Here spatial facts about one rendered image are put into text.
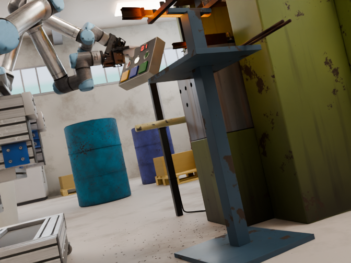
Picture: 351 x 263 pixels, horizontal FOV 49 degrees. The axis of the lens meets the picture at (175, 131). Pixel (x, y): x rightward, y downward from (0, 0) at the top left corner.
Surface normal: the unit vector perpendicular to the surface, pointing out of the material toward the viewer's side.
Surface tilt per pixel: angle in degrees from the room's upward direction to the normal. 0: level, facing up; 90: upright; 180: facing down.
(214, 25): 90
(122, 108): 90
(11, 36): 95
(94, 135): 90
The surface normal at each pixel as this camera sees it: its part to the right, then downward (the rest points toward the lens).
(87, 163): -0.18, -0.01
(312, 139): 0.33, -0.11
